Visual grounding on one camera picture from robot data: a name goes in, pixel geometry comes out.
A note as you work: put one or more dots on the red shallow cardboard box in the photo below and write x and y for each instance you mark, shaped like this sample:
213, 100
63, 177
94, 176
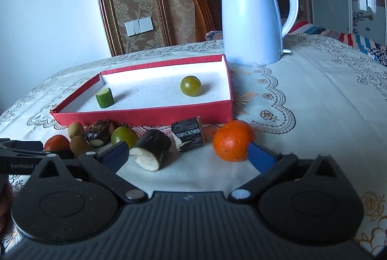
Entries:
151, 116

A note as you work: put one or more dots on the white electric kettle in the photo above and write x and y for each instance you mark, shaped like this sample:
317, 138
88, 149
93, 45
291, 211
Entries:
251, 21

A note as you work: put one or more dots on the wooden bed headboard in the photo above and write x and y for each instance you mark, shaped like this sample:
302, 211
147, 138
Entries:
205, 12

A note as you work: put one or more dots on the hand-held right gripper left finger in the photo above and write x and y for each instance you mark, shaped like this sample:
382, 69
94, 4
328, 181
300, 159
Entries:
116, 154

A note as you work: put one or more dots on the pink folded blanket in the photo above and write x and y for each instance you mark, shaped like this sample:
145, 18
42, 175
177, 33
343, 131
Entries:
214, 35

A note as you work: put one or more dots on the large orange mandarin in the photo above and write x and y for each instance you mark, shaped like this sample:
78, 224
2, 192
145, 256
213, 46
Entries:
231, 140

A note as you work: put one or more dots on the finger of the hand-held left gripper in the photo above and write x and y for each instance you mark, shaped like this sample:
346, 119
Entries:
21, 145

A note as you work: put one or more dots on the green cucumber piece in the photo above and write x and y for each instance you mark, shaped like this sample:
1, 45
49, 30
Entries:
104, 99

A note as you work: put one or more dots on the small orange mandarin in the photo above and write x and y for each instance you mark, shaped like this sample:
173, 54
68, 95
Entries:
56, 143

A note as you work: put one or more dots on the white wall switch panel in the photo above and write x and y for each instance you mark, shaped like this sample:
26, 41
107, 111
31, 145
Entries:
139, 26

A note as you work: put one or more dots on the brown oval fruit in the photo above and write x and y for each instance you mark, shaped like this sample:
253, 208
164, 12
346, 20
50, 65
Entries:
78, 145
76, 130

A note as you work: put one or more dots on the colourful patterned bedding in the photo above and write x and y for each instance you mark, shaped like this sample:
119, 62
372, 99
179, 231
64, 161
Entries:
353, 40

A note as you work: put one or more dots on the green round fruit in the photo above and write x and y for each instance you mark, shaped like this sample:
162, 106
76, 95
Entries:
191, 86
124, 136

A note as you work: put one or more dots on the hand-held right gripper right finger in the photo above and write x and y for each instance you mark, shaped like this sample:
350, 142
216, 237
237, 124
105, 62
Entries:
260, 157

